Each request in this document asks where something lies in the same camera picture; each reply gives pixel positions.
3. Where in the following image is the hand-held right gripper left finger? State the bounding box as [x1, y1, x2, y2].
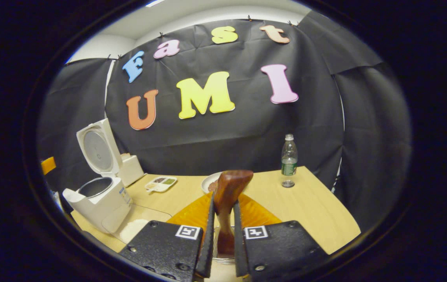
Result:
[119, 192, 215, 282]

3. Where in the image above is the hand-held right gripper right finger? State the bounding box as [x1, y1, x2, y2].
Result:
[233, 194, 330, 282]

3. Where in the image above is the metal wire chopstick holder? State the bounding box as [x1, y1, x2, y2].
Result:
[212, 225, 236, 264]

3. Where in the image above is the brown wooden spoon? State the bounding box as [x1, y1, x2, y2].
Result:
[213, 170, 254, 257]

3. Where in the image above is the white rice cooker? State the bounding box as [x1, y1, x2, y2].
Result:
[62, 118, 133, 234]

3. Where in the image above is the white round plate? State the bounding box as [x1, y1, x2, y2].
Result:
[201, 172, 224, 194]

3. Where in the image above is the small white divided dish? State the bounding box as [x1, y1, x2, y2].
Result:
[144, 176, 178, 193]

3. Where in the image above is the white toaster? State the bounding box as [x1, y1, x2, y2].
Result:
[120, 154, 144, 187]

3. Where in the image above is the clear plastic water bottle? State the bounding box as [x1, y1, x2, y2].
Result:
[281, 134, 298, 188]

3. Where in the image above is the black backdrop cloth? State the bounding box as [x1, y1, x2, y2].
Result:
[38, 10, 412, 231]

